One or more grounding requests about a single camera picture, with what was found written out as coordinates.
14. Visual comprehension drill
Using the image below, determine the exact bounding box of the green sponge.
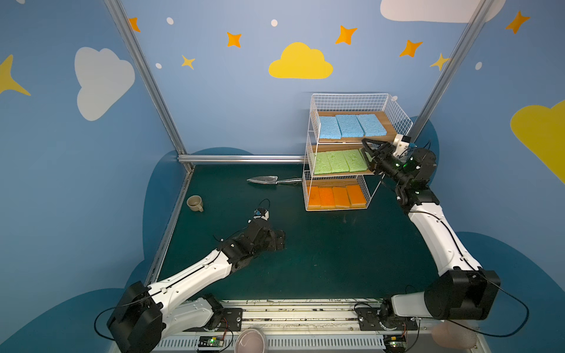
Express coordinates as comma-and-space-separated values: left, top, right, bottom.
327, 151, 350, 174
314, 152, 333, 175
344, 149, 367, 173

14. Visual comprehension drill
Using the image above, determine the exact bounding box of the blue sponge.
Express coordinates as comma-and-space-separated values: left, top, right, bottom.
335, 115, 365, 138
319, 116, 342, 140
357, 114, 387, 137

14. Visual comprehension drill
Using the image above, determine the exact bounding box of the white wire wooden shelf rack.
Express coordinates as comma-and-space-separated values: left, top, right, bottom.
302, 93, 413, 212

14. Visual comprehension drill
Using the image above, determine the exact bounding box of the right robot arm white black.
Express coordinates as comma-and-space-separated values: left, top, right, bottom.
361, 138, 503, 329

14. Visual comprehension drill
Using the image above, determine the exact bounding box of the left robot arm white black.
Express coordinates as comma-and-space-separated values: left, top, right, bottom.
106, 217, 285, 352

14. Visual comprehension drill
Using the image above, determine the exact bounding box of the silver metal scoop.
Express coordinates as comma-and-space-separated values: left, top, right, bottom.
247, 176, 303, 185

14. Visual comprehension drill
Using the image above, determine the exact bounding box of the beige ceramic mug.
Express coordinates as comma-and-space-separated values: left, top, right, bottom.
186, 195, 204, 213

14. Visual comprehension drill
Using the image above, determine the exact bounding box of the pink bowl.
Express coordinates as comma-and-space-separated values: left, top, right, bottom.
234, 328, 268, 353

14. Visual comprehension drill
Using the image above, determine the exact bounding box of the left green circuit board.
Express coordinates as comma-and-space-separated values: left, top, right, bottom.
197, 335, 225, 352

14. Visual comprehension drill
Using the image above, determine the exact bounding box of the green circuit board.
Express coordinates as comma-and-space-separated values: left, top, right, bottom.
383, 335, 407, 353
197, 335, 225, 352

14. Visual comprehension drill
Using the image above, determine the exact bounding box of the right green circuit board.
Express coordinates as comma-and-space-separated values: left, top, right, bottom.
383, 335, 407, 353

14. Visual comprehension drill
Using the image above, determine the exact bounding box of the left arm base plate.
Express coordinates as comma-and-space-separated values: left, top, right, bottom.
186, 307, 244, 332

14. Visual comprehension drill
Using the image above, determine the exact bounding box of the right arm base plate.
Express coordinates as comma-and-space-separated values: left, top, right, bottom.
353, 305, 418, 332

